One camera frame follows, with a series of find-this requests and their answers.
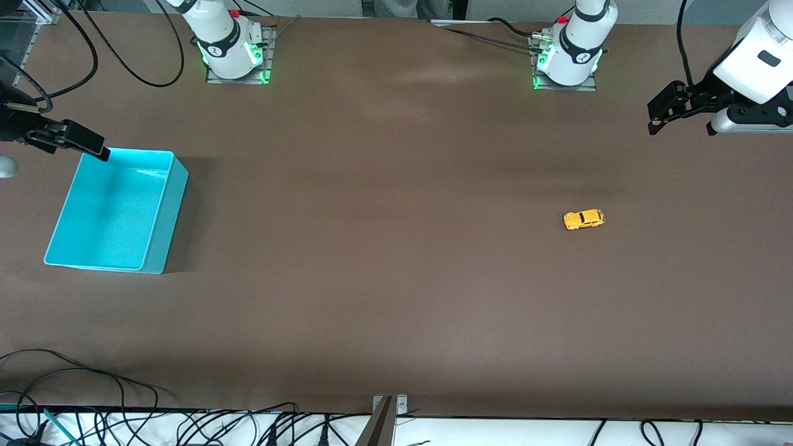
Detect yellow beetle toy car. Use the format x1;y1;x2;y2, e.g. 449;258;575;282
563;209;605;231

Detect turquoise plastic bin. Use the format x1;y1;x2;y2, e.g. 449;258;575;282
43;149;189;274

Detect person grey trousers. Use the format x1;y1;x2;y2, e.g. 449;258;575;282
375;0;465;20

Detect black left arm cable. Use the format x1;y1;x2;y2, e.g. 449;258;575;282
677;0;698;87

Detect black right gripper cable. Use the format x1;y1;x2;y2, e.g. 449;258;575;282
0;0;99;113

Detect black looping right arm cable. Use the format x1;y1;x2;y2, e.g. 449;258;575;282
77;0;185;87

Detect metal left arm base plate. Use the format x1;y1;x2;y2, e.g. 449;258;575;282
532;34;599;92

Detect aluminium frame with panel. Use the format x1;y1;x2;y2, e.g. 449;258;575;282
0;0;63;70

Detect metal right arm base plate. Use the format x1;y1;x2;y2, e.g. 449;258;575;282
206;25;274;85

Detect curved black base cable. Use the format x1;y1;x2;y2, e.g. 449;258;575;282
488;17;535;36

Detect straight thin black cable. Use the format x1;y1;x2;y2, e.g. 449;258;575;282
442;27;541;50

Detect long thin black cable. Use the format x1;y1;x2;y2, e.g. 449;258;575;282
0;349;163;428

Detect thin black base cable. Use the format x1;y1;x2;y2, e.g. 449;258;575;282
239;0;302;45

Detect arched thin black cable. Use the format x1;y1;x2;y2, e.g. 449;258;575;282
15;368;128;446

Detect small black cable loop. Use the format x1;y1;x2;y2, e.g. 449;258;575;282
0;390;45;446

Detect teal cable tie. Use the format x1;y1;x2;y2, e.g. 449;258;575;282
43;408;78;446

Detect black tangled cable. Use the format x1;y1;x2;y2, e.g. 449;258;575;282
175;403;299;446

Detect small metal bracket plate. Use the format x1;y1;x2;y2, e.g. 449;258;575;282
373;395;408;416

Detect grey camera mount bar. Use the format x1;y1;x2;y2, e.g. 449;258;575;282
354;396;396;446

